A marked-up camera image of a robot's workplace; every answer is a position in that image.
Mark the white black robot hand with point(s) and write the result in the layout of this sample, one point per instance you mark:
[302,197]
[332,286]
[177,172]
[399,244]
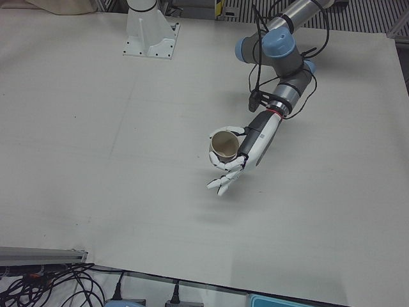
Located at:
[262,137]

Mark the tall tan cup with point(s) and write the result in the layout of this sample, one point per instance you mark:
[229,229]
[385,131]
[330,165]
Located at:
[225,144]

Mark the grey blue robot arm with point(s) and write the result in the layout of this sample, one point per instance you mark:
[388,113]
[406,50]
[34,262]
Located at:
[281,48]

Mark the light blue plastic bin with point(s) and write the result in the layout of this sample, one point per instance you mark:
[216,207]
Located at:
[319,301]

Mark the aluminium extrusion bar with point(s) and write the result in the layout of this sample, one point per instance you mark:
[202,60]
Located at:
[41,254]

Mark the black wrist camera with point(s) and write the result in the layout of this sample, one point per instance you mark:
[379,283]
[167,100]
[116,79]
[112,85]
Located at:
[254,100]

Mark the white pedestal mount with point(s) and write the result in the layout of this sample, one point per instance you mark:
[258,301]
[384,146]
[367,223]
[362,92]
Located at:
[150,32]

